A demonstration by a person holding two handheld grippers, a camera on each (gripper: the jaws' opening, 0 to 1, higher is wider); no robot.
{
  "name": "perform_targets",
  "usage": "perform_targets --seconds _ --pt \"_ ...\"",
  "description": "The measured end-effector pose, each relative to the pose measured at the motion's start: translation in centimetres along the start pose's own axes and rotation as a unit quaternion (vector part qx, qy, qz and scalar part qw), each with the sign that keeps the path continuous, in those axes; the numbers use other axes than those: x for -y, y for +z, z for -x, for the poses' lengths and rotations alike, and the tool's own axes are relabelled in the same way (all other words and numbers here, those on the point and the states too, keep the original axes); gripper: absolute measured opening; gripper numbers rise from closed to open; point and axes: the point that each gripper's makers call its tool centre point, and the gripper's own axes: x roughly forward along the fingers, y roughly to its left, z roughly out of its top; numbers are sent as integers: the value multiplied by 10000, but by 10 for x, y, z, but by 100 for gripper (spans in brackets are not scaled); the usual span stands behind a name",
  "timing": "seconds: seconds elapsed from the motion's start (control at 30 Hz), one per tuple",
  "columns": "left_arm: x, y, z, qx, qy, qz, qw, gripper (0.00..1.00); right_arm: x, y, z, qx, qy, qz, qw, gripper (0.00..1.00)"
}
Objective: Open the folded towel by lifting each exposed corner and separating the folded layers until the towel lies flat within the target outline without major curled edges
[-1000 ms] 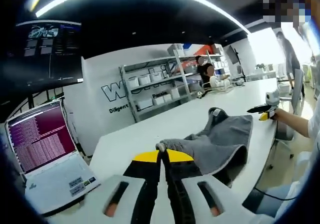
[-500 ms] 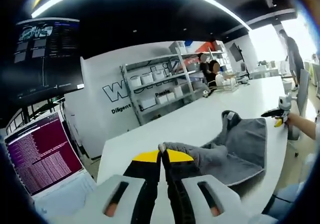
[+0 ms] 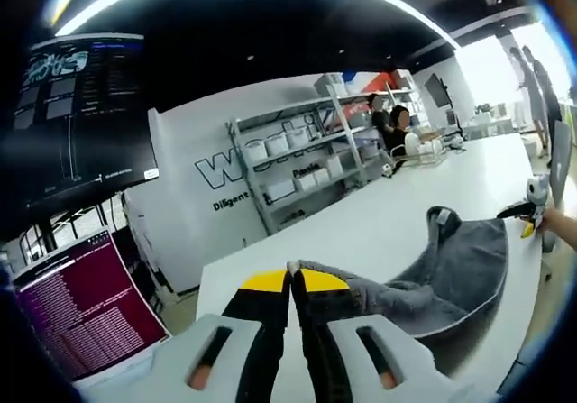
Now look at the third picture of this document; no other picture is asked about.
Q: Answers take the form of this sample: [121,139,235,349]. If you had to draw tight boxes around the group of white storage boxes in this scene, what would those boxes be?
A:
[243,72,425,206]

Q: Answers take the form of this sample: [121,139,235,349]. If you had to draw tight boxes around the black cabinet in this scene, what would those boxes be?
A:
[112,226,175,314]

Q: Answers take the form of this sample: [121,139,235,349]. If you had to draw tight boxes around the ceiling light strip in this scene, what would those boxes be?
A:
[53,0,459,52]

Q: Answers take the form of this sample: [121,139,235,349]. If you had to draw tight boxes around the black screen on stand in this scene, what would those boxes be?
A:
[423,72,465,136]

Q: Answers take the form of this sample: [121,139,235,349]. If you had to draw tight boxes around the metal shelf unit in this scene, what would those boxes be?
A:
[227,73,425,237]

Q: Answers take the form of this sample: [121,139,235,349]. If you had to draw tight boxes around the large overhead screen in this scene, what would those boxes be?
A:
[0,32,160,208]

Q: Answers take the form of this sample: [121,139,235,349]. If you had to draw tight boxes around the purple screen monitor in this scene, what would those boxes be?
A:
[12,227,175,389]

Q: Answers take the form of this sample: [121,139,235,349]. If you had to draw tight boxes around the grey towel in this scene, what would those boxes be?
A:
[288,204,511,342]

